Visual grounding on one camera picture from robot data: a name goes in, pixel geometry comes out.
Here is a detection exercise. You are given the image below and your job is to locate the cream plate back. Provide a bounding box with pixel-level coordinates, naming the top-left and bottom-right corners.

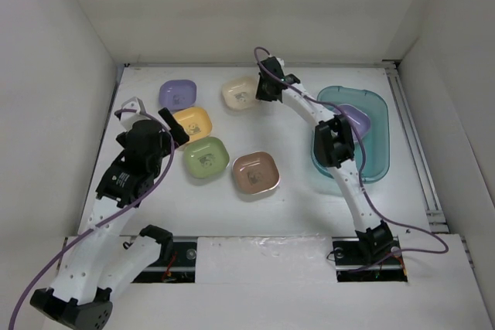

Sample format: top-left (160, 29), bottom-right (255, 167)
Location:
top-left (221, 77), bottom-right (258, 111)

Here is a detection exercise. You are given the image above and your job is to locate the green plate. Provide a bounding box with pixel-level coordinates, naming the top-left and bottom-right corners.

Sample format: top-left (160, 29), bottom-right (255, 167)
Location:
top-left (183, 137), bottom-right (230, 179)

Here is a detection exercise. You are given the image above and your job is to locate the brown plate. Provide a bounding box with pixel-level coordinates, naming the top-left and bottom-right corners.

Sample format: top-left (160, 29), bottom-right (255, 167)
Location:
top-left (232, 151), bottom-right (280, 195)

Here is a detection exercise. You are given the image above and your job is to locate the purple plate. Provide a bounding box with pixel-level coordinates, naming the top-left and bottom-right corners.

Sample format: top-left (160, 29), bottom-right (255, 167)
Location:
top-left (159, 80), bottom-right (197, 111)
top-left (337, 104), bottom-right (371, 142)

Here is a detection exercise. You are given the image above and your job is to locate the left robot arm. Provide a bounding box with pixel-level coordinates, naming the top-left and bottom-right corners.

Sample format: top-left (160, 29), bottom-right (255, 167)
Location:
top-left (29, 108), bottom-right (189, 329)

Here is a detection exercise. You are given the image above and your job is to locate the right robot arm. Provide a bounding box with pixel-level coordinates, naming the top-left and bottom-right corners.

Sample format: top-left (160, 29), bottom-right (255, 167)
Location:
top-left (256, 56), bottom-right (394, 266)

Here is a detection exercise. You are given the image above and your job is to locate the teal plastic bin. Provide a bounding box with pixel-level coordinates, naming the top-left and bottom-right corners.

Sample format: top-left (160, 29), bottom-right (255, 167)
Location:
top-left (317, 86), bottom-right (390, 183)

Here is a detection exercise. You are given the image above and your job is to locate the yellow plate on table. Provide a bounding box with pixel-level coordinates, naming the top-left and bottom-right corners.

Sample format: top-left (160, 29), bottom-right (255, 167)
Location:
top-left (173, 107), bottom-right (213, 142)

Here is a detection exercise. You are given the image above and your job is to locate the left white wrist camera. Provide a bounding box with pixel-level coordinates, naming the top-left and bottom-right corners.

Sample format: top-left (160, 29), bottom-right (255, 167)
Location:
top-left (117, 97), bottom-right (146, 131)

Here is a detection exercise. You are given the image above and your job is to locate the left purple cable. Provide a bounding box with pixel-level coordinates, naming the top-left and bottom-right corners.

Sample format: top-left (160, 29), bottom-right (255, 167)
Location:
top-left (9, 109), bottom-right (179, 330)

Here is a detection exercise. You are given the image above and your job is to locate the purple cable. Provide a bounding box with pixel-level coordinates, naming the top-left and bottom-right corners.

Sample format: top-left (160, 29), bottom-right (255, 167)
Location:
top-left (9, 109), bottom-right (179, 330)
top-left (254, 46), bottom-right (449, 272)

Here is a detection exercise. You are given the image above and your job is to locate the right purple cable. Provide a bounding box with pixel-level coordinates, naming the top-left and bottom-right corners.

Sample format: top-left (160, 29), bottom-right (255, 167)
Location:
top-left (254, 46), bottom-right (449, 272)

